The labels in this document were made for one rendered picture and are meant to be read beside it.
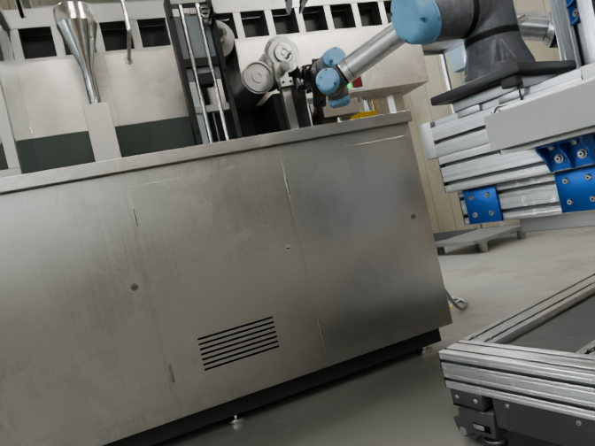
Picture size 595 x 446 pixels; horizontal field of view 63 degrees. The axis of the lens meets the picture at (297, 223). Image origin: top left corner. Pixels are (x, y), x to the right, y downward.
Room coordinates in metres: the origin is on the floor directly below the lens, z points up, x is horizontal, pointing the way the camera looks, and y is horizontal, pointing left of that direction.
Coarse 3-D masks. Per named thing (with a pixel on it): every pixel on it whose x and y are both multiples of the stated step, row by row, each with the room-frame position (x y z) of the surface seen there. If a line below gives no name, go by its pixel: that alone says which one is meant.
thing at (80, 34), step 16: (64, 32) 1.76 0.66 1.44; (80, 32) 1.76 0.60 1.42; (96, 32) 1.82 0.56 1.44; (80, 48) 1.77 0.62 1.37; (80, 64) 1.79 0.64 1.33; (96, 96) 1.79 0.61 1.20; (96, 112) 1.76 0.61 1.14; (96, 128) 1.76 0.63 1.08; (112, 128) 1.78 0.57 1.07; (96, 144) 1.76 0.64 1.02; (112, 144) 1.77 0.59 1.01; (96, 160) 1.75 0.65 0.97
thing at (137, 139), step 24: (168, 120) 2.11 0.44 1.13; (216, 120) 2.18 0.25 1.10; (240, 120) 2.21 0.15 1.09; (48, 144) 1.95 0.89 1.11; (72, 144) 1.98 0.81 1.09; (120, 144) 2.04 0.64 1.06; (144, 144) 2.07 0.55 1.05; (168, 144) 2.10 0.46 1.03; (192, 144) 2.13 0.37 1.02; (48, 168) 1.94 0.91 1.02
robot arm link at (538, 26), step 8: (520, 16) 1.51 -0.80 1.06; (528, 16) 1.50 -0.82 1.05; (536, 16) 1.50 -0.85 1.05; (544, 16) 1.49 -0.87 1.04; (520, 24) 1.51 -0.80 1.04; (528, 24) 1.50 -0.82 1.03; (536, 24) 1.50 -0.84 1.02; (544, 24) 1.49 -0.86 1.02; (552, 24) 1.48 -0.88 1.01; (520, 32) 1.52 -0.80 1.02; (528, 32) 1.51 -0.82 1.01; (536, 32) 1.51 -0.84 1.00; (544, 32) 1.50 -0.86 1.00; (552, 32) 1.48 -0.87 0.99; (528, 40) 1.55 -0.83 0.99; (536, 40) 1.53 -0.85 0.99; (544, 40) 1.52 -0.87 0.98; (552, 40) 1.49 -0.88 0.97
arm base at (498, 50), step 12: (480, 36) 1.06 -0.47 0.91; (492, 36) 1.05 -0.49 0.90; (504, 36) 1.04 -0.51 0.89; (516, 36) 1.05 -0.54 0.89; (468, 48) 1.09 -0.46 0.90; (480, 48) 1.06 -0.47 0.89; (492, 48) 1.04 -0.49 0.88; (504, 48) 1.04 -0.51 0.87; (516, 48) 1.04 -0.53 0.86; (528, 48) 1.06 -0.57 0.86; (468, 60) 1.09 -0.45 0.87; (480, 60) 1.06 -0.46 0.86; (492, 60) 1.04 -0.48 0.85; (504, 60) 1.03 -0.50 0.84; (516, 60) 1.03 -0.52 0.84; (528, 60) 1.03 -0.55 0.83; (468, 72) 1.09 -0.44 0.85; (480, 72) 1.05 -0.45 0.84
